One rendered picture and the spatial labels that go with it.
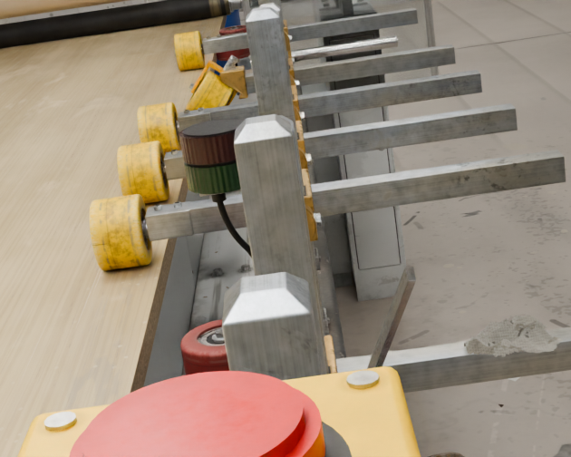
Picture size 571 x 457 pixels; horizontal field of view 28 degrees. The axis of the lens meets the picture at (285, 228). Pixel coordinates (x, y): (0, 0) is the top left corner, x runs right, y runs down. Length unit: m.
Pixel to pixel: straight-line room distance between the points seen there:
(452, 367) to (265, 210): 0.42
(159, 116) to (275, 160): 1.06
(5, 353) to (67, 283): 0.18
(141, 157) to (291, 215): 0.82
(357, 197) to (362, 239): 2.15
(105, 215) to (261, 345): 0.82
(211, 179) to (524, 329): 0.33
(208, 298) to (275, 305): 1.50
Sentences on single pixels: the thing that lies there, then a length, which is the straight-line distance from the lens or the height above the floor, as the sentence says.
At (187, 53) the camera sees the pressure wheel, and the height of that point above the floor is 0.94.
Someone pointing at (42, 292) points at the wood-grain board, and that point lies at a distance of 1.27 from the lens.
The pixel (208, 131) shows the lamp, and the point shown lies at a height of 1.11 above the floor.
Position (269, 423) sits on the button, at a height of 1.23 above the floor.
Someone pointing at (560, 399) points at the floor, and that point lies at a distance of 2.81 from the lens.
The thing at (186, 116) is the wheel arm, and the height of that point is 0.96.
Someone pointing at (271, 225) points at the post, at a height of 1.10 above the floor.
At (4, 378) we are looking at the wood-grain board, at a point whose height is 0.90.
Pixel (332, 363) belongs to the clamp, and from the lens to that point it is 1.04.
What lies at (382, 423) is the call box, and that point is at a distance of 0.19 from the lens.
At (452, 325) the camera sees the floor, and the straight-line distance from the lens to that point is 3.24.
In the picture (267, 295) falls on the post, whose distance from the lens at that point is 0.44.
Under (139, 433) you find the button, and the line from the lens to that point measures 0.18.
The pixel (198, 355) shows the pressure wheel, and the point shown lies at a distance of 1.02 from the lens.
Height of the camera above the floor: 1.31
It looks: 18 degrees down
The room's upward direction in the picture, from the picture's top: 9 degrees counter-clockwise
